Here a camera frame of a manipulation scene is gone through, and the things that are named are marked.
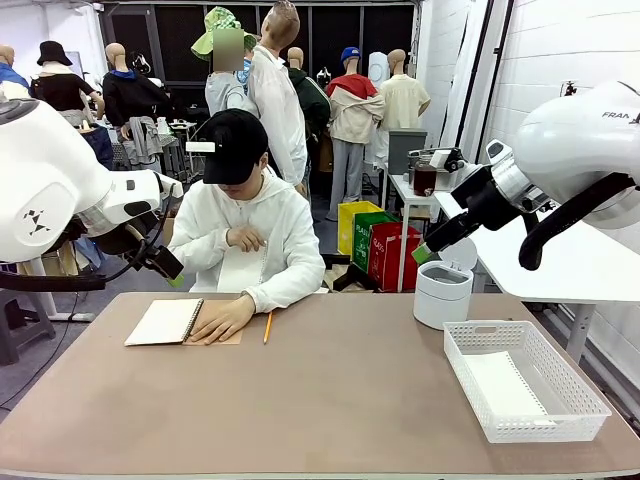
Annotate person's right hand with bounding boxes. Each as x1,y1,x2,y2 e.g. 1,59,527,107
225,225,267,253

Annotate grey step stool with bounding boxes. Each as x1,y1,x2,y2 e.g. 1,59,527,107
0,289,57,366

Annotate grey cabinet box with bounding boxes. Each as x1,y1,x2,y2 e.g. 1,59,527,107
387,128,430,176

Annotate large white table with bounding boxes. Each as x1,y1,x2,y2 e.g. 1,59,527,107
433,192,640,364

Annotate person's left forearm white sleeve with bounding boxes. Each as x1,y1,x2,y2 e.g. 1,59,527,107
244,259,327,314

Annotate mannequin in blue shirt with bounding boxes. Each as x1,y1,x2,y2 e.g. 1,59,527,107
0,43,31,101

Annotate mannequin with black bucket hat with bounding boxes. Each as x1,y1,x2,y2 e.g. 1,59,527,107
29,39,106,126

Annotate spiral notebook brown cover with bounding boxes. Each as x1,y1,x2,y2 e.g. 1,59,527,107
123,298,246,348

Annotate person's right forearm white sleeve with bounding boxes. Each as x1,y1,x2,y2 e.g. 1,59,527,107
167,227,232,266

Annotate black floor stand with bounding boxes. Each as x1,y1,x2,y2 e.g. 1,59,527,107
324,252,379,293

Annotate white round trash bin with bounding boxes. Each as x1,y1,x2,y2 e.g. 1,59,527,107
413,237,479,331

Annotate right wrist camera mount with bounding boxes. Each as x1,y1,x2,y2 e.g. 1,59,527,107
428,146,474,174

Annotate white perforated plastic basket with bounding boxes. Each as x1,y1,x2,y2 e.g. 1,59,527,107
443,319,613,444

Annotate white table leg frame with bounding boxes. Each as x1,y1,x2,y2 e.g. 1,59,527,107
19,249,96,322

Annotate mannequin with blue cap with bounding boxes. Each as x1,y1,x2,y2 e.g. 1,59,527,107
324,45,386,222

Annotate green recycling bag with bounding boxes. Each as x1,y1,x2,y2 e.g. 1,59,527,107
352,209,399,274

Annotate mannequin in black hoodie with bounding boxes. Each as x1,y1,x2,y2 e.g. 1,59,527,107
102,42,171,129

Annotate person's left hand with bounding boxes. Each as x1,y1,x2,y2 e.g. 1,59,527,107
187,293,257,346

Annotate small white side table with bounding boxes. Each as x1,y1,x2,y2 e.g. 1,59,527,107
387,172,441,294

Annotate grey garment bundle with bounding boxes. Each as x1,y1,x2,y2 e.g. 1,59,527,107
122,114,164,166

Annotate mannequin in cream shirt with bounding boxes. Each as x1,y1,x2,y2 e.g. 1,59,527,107
378,48,432,132

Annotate tall mannequin in white shirt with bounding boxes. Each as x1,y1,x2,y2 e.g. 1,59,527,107
247,0,314,201

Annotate black baseball cap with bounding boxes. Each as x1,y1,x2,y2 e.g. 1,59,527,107
202,108,270,185

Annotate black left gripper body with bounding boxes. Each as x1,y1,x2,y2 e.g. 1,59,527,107
127,242,185,281

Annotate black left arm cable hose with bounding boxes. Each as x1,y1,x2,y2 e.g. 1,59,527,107
0,182,177,294

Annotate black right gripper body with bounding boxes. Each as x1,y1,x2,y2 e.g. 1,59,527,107
449,164,524,232

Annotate white torn notebook sheet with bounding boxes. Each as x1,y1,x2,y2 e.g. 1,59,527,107
217,242,269,295
462,349,559,426

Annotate mannequin in dark green jacket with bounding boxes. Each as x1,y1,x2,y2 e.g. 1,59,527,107
285,46,332,174

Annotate red recycling bag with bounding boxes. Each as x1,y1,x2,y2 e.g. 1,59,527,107
368,221,424,294

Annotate mannequin with green checked hat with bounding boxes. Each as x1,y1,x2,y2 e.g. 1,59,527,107
190,5,266,121

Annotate person in white hooded jacket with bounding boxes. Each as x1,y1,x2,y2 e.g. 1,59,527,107
167,167,327,314

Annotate yellow recycling bag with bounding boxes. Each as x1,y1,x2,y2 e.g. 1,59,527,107
337,199,384,257

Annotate glass jar brown liquid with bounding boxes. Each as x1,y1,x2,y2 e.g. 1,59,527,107
412,154,438,197

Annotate metal tray container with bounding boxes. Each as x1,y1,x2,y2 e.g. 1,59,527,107
407,147,441,171

